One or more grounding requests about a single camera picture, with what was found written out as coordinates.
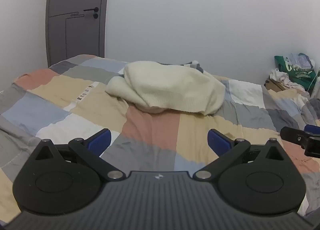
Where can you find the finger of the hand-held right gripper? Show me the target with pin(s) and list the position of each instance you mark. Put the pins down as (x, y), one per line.
(295, 136)
(313, 129)

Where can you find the green printed bag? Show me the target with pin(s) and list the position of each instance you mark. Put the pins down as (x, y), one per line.
(297, 72)

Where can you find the white crumpled cloths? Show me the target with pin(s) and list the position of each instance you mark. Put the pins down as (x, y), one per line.
(280, 76)

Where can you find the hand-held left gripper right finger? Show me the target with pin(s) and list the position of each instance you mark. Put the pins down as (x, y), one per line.
(218, 143)

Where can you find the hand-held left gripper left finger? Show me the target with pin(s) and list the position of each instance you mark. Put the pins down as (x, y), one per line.
(100, 142)

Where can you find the cream knitted sweater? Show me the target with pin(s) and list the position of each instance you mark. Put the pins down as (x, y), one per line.
(172, 87)

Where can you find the cardboard box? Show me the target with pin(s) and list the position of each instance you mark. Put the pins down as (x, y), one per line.
(273, 86)

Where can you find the grey door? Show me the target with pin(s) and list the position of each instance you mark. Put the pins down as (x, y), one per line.
(75, 32)

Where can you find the patchwork bed cover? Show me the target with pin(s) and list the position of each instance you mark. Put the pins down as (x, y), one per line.
(75, 99)

